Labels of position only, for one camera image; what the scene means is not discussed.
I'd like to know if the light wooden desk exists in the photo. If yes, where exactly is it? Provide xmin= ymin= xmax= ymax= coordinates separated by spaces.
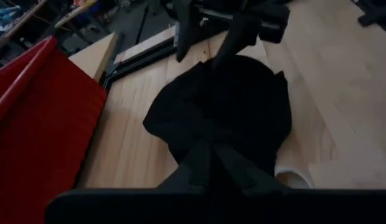
xmin=68 ymin=32 xmax=120 ymax=83

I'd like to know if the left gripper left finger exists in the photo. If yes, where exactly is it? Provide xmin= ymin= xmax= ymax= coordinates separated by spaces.
xmin=157 ymin=139 xmax=213 ymax=191

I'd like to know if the cream canvas tote bag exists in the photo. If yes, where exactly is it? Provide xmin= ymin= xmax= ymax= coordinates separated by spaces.
xmin=273 ymin=166 xmax=316 ymax=189

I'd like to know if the black garment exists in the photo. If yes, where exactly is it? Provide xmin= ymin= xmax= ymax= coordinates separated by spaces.
xmin=142 ymin=54 xmax=293 ymax=187

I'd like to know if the black aluminium table frame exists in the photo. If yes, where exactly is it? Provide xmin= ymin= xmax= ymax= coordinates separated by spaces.
xmin=101 ymin=36 xmax=179 ymax=91

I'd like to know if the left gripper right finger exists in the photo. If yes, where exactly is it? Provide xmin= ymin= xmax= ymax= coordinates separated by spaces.
xmin=211 ymin=142 xmax=288 ymax=196

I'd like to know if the red plastic laundry bin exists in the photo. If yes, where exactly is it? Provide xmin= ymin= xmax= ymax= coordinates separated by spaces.
xmin=0 ymin=35 xmax=108 ymax=224

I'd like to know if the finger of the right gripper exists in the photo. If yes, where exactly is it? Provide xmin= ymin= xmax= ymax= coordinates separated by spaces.
xmin=210 ymin=12 xmax=263 ymax=72
xmin=175 ymin=0 xmax=194 ymax=63

